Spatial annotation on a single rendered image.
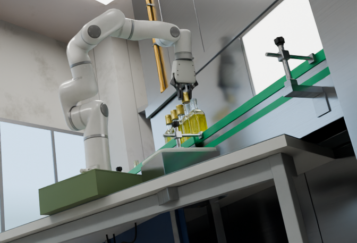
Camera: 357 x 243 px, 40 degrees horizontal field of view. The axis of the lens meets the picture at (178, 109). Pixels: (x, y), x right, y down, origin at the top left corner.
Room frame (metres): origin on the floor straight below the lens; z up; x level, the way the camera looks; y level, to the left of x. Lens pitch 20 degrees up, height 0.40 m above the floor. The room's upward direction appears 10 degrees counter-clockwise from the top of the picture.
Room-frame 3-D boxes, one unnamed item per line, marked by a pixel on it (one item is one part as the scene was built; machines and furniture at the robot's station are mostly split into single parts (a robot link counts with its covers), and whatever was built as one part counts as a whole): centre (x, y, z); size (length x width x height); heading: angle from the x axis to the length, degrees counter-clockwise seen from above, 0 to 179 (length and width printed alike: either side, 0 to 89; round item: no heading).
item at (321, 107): (1.25, -0.33, 0.90); 0.17 x 0.05 x 0.23; 121
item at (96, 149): (1.79, 0.34, 0.92); 0.16 x 0.13 x 0.15; 156
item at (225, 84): (1.81, -0.29, 1.15); 0.90 x 0.03 x 0.34; 31
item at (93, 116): (1.80, 0.34, 1.08); 0.13 x 0.10 x 0.16; 68
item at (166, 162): (1.67, 0.00, 0.79); 0.27 x 0.17 x 0.08; 121
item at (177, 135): (1.80, 0.00, 0.95); 0.17 x 0.03 x 0.12; 121
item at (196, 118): (1.93, -0.07, 0.99); 0.06 x 0.06 x 0.21; 32
